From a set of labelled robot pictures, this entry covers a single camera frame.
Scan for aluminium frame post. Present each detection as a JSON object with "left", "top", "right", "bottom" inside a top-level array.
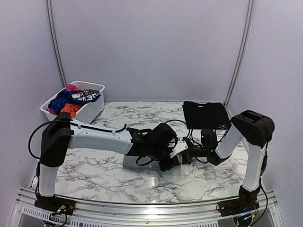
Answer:
[
  {"left": 224, "top": 0, "right": 255, "bottom": 108},
  {"left": 45, "top": 0, "right": 67, "bottom": 87}
]

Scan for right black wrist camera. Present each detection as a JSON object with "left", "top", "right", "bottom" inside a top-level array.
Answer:
[{"left": 200, "top": 129, "right": 217, "bottom": 147}]

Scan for orange garment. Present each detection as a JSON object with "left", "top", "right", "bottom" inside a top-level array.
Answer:
[{"left": 60, "top": 104, "right": 78, "bottom": 118}]

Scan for blue white printed garment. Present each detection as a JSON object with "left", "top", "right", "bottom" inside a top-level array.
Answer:
[{"left": 69, "top": 89, "right": 101, "bottom": 105}]

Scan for right aluminium frame post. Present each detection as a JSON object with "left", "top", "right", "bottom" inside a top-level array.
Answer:
[{"left": 224, "top": 0, "right": 255, "bottom": 108}]

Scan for white plastic laundry basket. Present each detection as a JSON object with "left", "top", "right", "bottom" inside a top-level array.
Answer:
[{"left": 40, "top": 81, "right": 105, "bottom": 123}]

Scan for aluminium front rail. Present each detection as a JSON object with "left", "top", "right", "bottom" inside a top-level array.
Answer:
[{"left": 7, "top": 188, "right": 285, "bottom": 227}]

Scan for pink garment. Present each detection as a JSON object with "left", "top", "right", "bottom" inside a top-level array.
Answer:
[{"left": 65, "top": 84, "right": 79, "bottom": 91}]

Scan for left aluminium frame post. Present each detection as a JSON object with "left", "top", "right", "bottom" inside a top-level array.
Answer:
[{"left": 45, "top": 0, "right": 67, "bottom": 87}]

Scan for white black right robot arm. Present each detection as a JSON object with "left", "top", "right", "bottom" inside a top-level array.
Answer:
[{"left": 182, "top": 110, "right": 275, "bottom": 212}]

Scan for grey garment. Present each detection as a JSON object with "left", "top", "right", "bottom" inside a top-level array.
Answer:
[{"left": 122, "top": 153, "right": 180, "bottom": 171}]

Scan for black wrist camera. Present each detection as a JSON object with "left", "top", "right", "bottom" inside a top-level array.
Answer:
[
  {"left": 200, "top": 129, "right": 217, "bottom": 147},
  {"left": 151, "top": 123, "right": 178, "bottom": 148}
]

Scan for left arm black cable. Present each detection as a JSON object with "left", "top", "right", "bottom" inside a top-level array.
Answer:
[{"left": 27, "top": 119, "right": 128, "bottom": 160}]

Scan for royal blue garment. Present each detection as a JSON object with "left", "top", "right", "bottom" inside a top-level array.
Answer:
[{"left": 48, "top": 90, "right": 72, "bottom": 111}]

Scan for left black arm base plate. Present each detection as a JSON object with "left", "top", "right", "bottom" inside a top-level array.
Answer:
[{"left": 34, "top": 196, "right": 75, "bottom": 215}]

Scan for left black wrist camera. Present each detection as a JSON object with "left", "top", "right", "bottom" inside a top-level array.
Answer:
[{"left": 151, "top": 123, "right": 178, "bottom": 148}]

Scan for black trousers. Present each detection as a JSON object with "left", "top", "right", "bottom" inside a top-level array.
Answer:
[{"left": 182, "top": 101, "right": 232, "bottom": 130}]

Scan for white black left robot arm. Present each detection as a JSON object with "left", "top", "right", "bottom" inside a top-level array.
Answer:
[{"left": 38, "top": 113, "right": 180, "bottom": 210}]

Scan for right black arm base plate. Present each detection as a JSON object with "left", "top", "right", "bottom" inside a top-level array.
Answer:
[{"left": 216, "top": 199, "right": 259, "bottom": 217}]

